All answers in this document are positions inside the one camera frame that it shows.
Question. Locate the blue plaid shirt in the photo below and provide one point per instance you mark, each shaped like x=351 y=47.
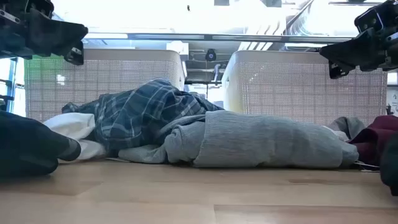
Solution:
x=140 y=115

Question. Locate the white ceiling device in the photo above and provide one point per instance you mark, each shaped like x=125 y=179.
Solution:
x=178 y=47

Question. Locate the white perforated plastic basket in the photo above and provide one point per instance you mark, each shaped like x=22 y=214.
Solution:
x=280 y=87
x=124 y=68

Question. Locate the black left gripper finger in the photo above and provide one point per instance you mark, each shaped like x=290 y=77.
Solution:
x=77 y=56
x=56 y=37

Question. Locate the long ceiling light fixture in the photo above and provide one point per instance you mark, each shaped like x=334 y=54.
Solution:
x=105 y=35

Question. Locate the horizontal metal frame bar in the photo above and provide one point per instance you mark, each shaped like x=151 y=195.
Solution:
x=217 y=37

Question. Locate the dark grey-blue garment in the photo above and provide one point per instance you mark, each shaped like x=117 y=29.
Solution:
x=391 y=161

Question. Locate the dark navy garment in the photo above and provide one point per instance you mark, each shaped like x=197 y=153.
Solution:
x=28 y=146

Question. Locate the light grey knit sweater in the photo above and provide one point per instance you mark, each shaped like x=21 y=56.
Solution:
x=248 y=140

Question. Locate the maroon garment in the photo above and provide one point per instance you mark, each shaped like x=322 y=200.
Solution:
x=376 y=137

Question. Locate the white garment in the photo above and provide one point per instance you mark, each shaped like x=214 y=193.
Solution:
x=71 y=126

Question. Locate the black overhead camera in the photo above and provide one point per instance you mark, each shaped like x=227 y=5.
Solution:
x=211 y=55

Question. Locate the small grey garment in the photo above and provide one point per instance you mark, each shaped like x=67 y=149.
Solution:
x=351 y=126

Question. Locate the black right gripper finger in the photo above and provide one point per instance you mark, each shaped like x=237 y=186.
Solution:
x=335 y=71
x=363 y=49

